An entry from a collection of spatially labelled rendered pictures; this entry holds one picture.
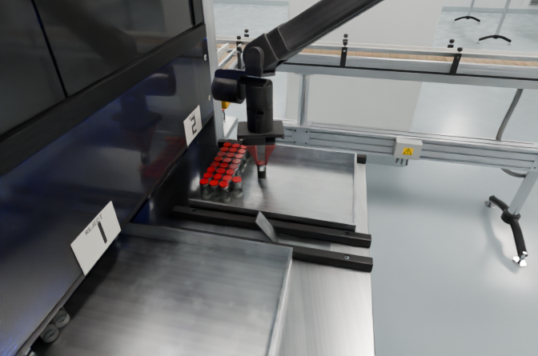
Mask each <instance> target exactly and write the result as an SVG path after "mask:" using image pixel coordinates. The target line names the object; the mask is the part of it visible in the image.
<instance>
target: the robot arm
mask: <svg viewBox="0 0 538 356"><path fill-rule="evenodd" d="M382 1H384V0H319V1H318V2H317V3H315V4H314V5H312V6H310V7H309V8H307V9H306V10H305V11H303V12H302V13H300V14H298V15H297V16H295V17H293V18H292V19H291V20H289V21H287V22H284V23H282V24H280V25H278V26H277V27H275V28H274V29H272V30H270V31H269V32H267V33H263V34H261V35H260V36H258V37H257V38H255V39H254V40H252V41H251V42H249V43H248V44H246V46H245V47H244V49H243V63H244V65H245V69H243V70H242V69H228V68H227V69H222V68H221V69H217V70H216V71H215V77H214V79H213V82H212V84H211V93H212V97H213V99H214V100H217V101H222V102H231V103H237V104H242V103H243V102H244V100H245V99H246V105H247V122H238V126H237V140H238V141H239V140H240V139H242V140H243V145H244V146H246V147H247V149H248V151H249V152H250V154H251V156H252V157H253V159H254V160H255V164H256V166H258V155H257V146H261V145H265V166H266V165H267V162H268V159H269V157H270V156H271V153H272V152H273V150H274V148H275V139H276V138H282V139H284V129H283V121H280V120H278V121H273V81H272V80H270V79H269V78H264V77H270V76H275V71H276V67H278V66H280V65H282V64H284V63H285V62H287V61H288V59H289V58H292V57H293V56H295V55H297V54H298V53H299V52H301V51H302V50H303V49H305V48H306V47H308V46H309V45H311V44H312V43H314V42H316V41H318V40H319V39H321V38H322V37H324V36H326V35H327V34H330V33H331V32H332V31H334V30H336V29H338V28H339V27H341V26H342V25H344V24H346V23H347V22H350V21H351V20H352V19H354V18H356V17H358V16H360V15H361V14H362V13H364V12H365V11H367V10H369V9H371V8H372V7H373V6H376V5H377V4H379V3H381V2H382ZM251 76H252V77H251Z"/></svg>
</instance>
